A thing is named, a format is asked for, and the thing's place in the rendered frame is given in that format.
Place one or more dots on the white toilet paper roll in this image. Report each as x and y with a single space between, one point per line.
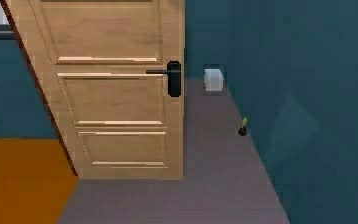
213 80

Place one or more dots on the small black toilet brush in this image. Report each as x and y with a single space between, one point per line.
243 130

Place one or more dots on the light wooden room door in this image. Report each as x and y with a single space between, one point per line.
113 100

